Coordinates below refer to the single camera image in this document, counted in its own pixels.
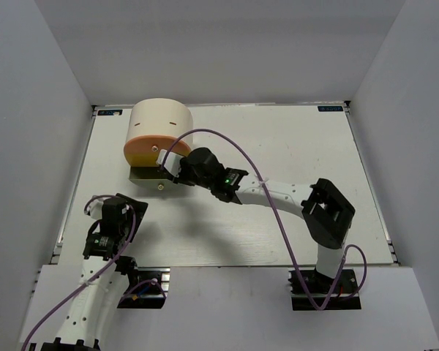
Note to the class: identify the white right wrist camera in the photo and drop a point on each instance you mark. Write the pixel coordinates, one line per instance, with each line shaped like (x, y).
(170, 165)

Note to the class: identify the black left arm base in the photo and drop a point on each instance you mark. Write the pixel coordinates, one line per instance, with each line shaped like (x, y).
(148, 289)

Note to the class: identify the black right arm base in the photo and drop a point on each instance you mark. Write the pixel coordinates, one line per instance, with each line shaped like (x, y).
(343, 297)

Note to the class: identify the beige orange round organizer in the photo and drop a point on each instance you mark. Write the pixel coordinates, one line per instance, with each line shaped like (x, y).
(154, 125)

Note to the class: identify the blue label sticker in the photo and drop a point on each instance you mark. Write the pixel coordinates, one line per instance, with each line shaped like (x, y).
(112, 112)
(330, 108)

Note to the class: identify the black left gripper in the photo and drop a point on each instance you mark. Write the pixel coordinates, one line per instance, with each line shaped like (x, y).
(140, 208)

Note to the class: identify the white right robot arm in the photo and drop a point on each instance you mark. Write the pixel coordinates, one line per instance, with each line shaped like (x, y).
(326, 211)

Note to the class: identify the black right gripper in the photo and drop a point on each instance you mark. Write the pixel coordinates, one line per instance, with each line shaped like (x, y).
(181, 178)

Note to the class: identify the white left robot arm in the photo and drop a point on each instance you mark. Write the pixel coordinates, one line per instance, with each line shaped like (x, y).
(104, 276)

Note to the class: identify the blue label sticker right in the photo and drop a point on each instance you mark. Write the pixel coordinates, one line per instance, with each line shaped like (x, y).
(330, 108)

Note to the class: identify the blue label sticker left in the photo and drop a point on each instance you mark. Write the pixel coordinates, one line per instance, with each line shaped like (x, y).
(112, 112)

